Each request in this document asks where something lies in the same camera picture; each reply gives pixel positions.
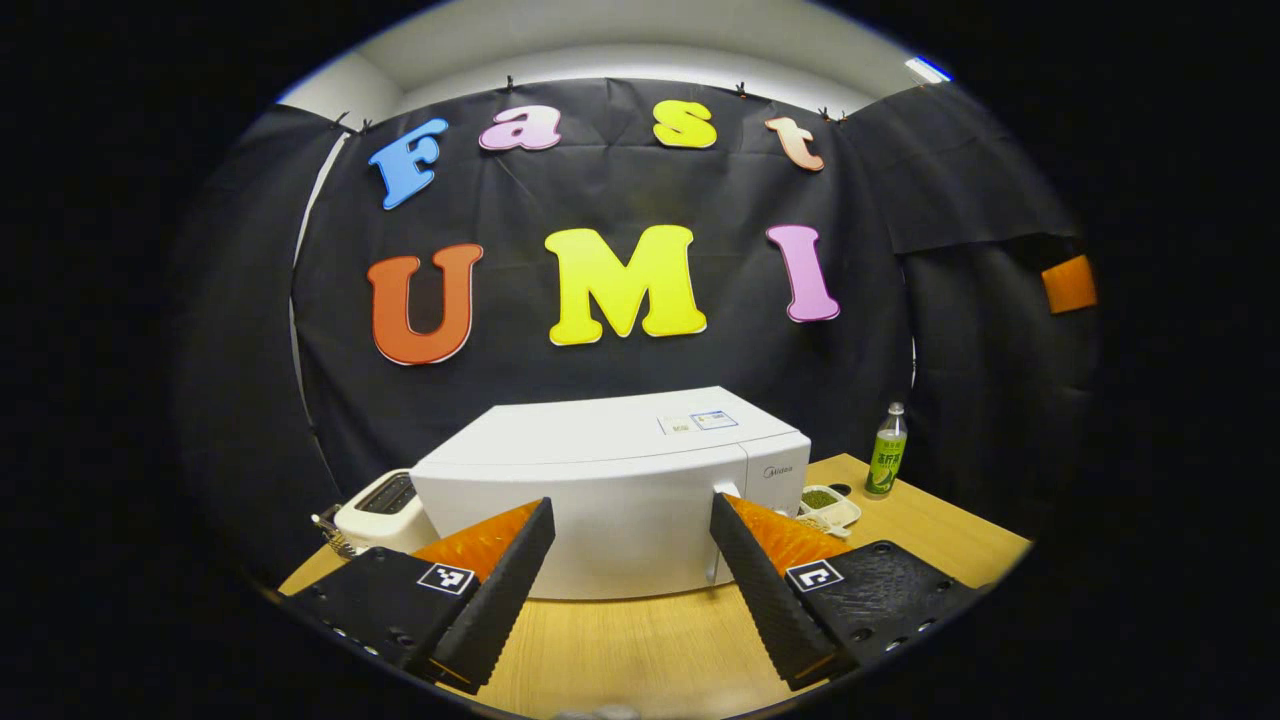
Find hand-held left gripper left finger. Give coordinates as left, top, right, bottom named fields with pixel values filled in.
left=285, top=498, right=557, bottom=694

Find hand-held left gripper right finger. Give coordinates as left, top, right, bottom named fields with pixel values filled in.
left=708, top=492, right=981, bottom=691

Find white microwave oven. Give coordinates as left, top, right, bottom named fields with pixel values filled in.
left=410, top=386, right=813, bottom=601

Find white divided condiment dish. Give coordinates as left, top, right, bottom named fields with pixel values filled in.
left=797, top=484, right=862, bottom=539

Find white toaster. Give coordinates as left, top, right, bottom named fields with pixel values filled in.
left=333, top=470, right=441, bottom=556

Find green drink bottle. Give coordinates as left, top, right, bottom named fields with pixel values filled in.
left=865, top=402, right=908, bottom=498

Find black backdrop cloth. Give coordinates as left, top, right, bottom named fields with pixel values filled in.
left=170, top=78, right=1101, bottom=581

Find small wire basket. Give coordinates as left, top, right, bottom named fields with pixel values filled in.
left=312, top=505, right=356, bottom=559

